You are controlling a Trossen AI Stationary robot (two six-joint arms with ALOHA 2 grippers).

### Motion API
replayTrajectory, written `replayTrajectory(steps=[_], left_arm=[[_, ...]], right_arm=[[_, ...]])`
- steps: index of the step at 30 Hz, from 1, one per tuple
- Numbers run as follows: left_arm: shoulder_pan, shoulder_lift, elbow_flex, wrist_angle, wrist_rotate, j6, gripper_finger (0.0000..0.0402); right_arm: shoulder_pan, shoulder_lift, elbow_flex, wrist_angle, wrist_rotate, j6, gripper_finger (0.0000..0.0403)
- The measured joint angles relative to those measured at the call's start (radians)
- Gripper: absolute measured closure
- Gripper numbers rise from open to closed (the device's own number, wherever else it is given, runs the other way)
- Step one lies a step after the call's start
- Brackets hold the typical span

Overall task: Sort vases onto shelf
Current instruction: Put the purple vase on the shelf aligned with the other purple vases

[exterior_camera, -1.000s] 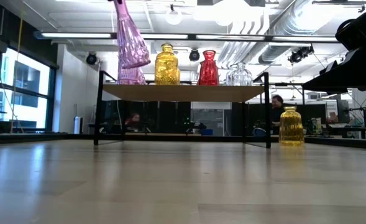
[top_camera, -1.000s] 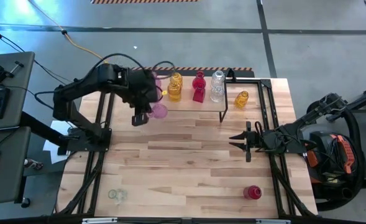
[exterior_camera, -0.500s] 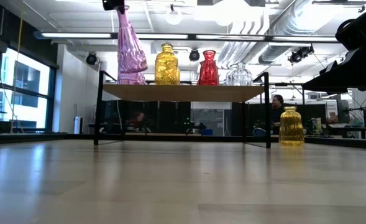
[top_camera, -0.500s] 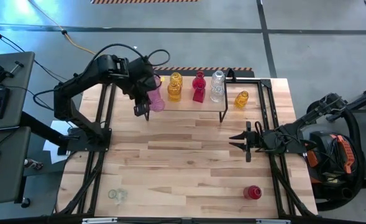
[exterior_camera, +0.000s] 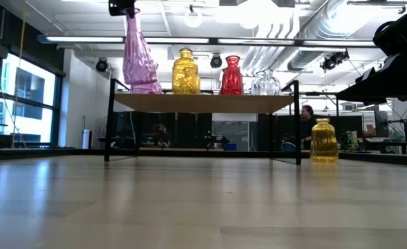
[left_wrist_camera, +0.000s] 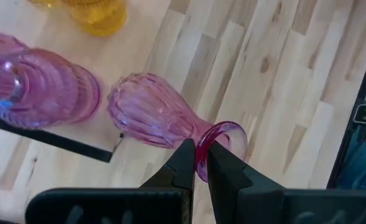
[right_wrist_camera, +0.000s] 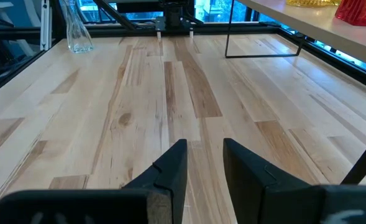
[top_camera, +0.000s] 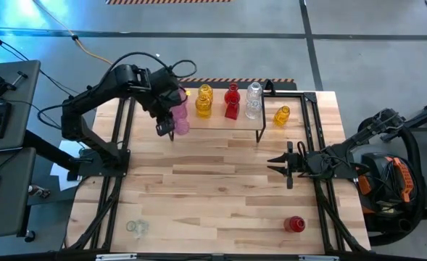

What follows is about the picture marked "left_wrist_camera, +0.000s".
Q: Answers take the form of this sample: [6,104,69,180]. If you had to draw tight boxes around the amber glass vase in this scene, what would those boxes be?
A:
[27,0,128,37]

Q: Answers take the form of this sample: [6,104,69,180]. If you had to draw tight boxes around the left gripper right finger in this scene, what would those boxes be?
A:
[208,141,366,224]

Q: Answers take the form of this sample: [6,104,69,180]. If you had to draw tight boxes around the wooden shelf, black metal legs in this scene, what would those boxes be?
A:
[0,0,177,164]

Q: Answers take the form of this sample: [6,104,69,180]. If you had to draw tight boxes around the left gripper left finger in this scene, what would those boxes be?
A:
[25,139,196,224]

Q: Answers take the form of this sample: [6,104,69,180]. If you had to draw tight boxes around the fluted pink flared-neck vase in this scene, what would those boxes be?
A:
[106,72,249,184]

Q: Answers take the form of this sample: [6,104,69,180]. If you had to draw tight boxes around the ribbed pink glass bottle vase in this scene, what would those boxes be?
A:
[0,48,102,130]

